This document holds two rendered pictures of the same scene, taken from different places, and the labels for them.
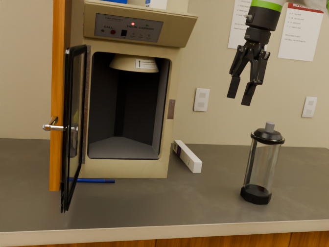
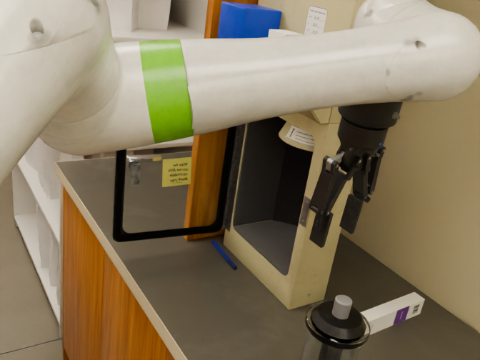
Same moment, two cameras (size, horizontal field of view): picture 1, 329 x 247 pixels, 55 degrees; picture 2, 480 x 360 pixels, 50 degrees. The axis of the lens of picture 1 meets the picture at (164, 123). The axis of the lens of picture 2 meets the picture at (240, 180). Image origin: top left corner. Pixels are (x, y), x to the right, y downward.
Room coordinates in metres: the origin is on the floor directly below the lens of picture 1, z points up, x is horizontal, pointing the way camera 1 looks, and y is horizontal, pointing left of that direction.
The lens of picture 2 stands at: (0.58, -0.95, 1.70)
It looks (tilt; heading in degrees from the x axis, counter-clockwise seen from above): 23 degrees down; 70
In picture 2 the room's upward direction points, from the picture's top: 9 degrees clockwise
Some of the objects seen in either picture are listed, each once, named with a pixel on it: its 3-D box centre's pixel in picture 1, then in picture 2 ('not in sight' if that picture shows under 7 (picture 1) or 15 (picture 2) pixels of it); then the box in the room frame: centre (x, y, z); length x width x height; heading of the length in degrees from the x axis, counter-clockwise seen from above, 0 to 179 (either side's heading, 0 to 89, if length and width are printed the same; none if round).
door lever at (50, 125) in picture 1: (58, 123); not in sight; (0.75, 0.26, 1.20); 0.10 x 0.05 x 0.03; 8
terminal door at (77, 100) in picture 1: (74, 120); (176, 167); (0.83, 0.24, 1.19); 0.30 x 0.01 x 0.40; 8
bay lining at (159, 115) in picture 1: (125, 101); (307, 182); (1.16, 0.16, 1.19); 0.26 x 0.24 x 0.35; 105
